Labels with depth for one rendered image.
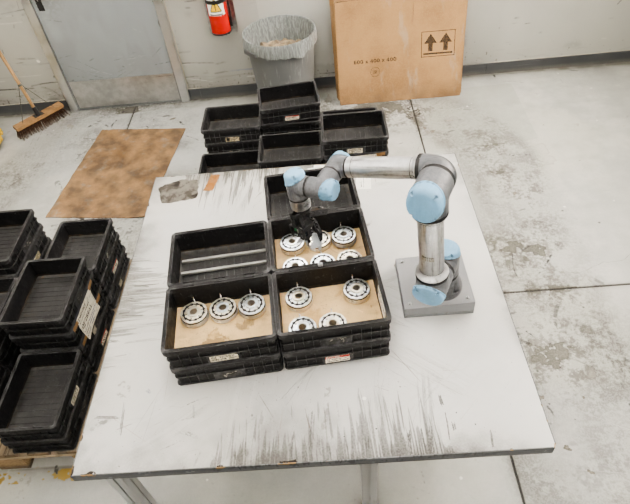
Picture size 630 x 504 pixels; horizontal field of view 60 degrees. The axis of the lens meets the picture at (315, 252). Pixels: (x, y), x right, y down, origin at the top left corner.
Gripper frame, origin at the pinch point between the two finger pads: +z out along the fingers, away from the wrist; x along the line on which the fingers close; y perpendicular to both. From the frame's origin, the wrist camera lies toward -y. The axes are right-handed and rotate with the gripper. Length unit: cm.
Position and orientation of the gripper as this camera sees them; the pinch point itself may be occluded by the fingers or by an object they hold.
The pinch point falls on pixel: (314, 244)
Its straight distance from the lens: 212.1
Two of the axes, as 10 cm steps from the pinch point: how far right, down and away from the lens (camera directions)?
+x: 7.6, 3.2, -5.7
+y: -6.3, 6.0, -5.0
